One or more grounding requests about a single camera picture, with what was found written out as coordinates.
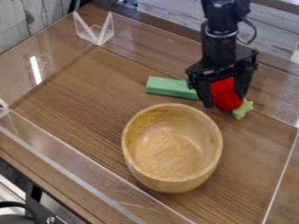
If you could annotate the clear acrylic tray walls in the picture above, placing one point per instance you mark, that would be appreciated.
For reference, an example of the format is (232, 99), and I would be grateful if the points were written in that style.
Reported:
(72, 85)

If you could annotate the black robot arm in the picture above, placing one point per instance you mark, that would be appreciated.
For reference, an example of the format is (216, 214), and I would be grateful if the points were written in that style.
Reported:
(224, 14)

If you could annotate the green rectangular block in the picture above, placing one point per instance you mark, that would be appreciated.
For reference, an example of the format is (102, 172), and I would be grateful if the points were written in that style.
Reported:
(169, 87)

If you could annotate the red plush strawberry toy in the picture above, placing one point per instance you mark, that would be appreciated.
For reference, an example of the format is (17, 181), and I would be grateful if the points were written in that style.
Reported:
(227, 100)

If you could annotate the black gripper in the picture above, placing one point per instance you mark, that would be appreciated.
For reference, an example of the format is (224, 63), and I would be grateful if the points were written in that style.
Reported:
(223, 61)

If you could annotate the wooden bowl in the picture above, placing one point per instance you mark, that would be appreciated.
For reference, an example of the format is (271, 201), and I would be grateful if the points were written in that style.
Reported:
(172, 146)

